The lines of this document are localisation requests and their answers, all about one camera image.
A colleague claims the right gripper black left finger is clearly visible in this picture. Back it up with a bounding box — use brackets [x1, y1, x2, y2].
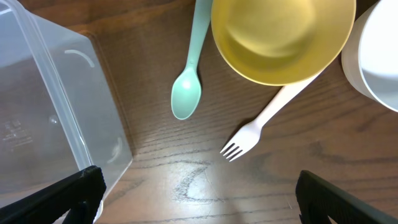
[1, 166, 106, 224]

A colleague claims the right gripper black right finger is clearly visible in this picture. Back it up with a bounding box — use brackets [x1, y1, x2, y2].
[295, 170, 397, 224]

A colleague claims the grey plastic bowl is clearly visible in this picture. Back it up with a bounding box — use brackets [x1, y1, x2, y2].
[341, 0, 397, 111]

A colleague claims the yellow plastic bowl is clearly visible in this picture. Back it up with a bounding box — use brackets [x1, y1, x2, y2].
[211, 0, 356, 86]

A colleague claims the clear plastic container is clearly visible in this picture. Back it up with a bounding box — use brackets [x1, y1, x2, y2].
[1, 0, 132, 206]

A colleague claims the pink plastic fork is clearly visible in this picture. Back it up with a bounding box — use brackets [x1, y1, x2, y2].
[220, 73, 319, 162]

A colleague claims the mint green plastic spoon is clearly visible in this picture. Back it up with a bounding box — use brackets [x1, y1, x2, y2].
[171, 0, 213, 120]

